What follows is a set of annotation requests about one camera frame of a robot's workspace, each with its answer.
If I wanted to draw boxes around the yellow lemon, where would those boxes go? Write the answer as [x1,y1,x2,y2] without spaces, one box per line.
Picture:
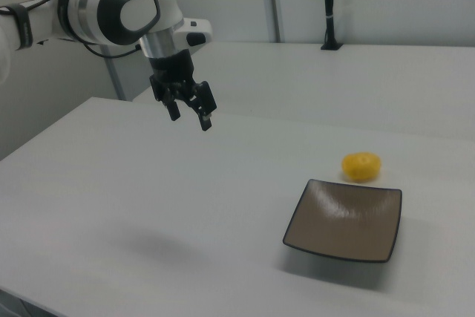
[341,151,383,183]

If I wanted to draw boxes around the brown square ceramic plate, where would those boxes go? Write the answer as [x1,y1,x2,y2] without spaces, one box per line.
[282,178,404,264]

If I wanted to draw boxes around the black pole with base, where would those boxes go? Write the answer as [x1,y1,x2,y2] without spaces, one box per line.
[320,0,344,52]

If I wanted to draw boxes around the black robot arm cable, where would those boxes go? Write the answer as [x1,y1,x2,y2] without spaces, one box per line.
[82,41,143,59]

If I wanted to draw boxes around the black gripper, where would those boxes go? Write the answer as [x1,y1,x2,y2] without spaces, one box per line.
[148,50,217,132]

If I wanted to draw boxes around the grey partition frame post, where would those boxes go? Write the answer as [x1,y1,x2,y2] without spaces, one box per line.
[105,48,126,102]
[263,0,285,44]

